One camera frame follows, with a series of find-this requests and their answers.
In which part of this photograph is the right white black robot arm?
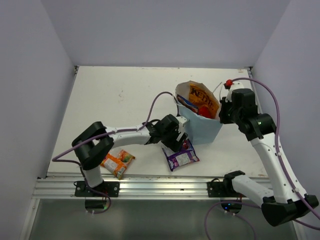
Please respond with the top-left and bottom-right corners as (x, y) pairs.
(219, 87), (319, 227)

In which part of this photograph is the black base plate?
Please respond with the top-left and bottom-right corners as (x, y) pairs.
(206, 178), (245, 198)
(73, 180), (120, 198)

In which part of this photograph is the light blue paper bag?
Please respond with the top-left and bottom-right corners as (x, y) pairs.
(173, 81), (222, 145)

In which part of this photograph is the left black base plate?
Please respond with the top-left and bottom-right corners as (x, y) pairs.
(73, 180), (120, 198)

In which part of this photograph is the red gummy candy bag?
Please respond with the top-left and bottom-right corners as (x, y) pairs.
(197, 105), (214, 119)

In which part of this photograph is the yellow Kettle chips bag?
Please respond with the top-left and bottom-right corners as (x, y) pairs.
(188, 84), (220, 118)

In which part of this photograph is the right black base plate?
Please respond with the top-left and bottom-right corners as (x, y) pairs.
(206, 178), (245, 198)

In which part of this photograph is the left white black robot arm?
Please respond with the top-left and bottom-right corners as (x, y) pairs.
(71, 114), (188, 197)

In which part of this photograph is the orange snack packet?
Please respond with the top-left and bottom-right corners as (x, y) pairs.
(100, 147), (136, 180)

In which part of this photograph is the red emergency knob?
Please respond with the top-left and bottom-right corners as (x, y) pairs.
(223, 79), (233, 89)

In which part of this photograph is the blue Burts chips bag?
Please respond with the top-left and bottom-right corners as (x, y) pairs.
(176, 94), (199, 114)

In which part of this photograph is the aluminium mounting rail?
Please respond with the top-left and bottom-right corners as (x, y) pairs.
(31, 174), (275, 200)

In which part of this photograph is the purple snack packet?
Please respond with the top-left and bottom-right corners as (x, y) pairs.
(161, 139), (200, 172)

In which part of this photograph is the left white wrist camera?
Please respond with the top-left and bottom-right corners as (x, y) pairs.
(176, 116), (189, 128)

